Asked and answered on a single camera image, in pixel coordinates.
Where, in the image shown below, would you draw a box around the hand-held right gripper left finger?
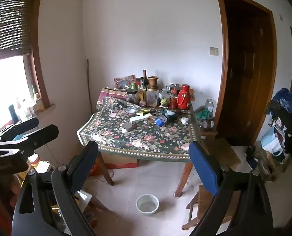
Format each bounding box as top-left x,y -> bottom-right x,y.
12,141 -> 99,236

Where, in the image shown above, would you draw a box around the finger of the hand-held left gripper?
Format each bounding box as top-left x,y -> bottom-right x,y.
0,117 -> 39,140
0,124 -> 59,156

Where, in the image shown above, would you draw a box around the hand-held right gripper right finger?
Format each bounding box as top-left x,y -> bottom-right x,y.
188,141 -> 275,236

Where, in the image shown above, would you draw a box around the round grey tin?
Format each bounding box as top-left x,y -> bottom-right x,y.
121,123 -> 134,134

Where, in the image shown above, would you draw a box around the teal bag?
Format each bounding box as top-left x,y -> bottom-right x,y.
161,109 -> 177,118

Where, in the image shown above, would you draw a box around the white long box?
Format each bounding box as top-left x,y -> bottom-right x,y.
129,115 -> 152,123

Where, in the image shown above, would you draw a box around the blue cup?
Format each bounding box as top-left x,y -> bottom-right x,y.
154,115 -> 168,127

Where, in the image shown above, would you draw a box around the white bowl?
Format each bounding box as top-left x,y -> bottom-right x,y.
136,194 -> 160,216

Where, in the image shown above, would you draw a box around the wooden table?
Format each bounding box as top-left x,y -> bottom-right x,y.
94,86 -> 196,197

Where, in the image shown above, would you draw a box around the small wooden folding chair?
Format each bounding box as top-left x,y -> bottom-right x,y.
182,184 -> 235,230

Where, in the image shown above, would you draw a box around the glass jar lying sideways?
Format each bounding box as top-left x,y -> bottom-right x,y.
201,118 -> 216,129

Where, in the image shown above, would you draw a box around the black boot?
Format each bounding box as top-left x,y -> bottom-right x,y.
245,146 -> 259,169

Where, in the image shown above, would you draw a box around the green cloth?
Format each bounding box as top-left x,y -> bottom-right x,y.
196,109 -> 211,121

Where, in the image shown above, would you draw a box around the red patterned cloth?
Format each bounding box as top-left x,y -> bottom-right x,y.
95,87 -> 128,105

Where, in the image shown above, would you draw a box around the light blue bag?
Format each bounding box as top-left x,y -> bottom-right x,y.
261,128 -> 284,156

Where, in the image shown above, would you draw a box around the red thermos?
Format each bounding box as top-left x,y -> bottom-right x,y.
177,84 -> 192,110

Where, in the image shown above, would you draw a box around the red sauce bottle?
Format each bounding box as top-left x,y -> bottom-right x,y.
170,87 -> 178,109

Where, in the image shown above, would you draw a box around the dark-lidded glass jar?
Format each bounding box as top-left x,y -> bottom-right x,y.
126,89 -> 139,104

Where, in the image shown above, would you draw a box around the yellow oil bottle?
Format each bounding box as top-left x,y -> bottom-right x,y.
137,77 -> 147,101

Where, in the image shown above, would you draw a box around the colourful snack bag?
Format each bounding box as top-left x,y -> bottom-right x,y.
114,75 -> 137,89

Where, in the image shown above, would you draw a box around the large glass jar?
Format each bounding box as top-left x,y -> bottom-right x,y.
146,87 -> 159,107

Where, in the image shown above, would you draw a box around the wooden vase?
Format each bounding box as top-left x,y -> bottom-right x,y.
147,76 -> 159,89

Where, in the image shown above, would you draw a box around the bamboo window blind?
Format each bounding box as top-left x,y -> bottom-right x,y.
0,0 -> 38,59

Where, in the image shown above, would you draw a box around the dark wooden door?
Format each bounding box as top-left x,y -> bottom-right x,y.
215,0 -> 278,150

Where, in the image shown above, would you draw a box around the wooden window frame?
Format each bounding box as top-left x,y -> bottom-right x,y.
23,0 -> 57,113

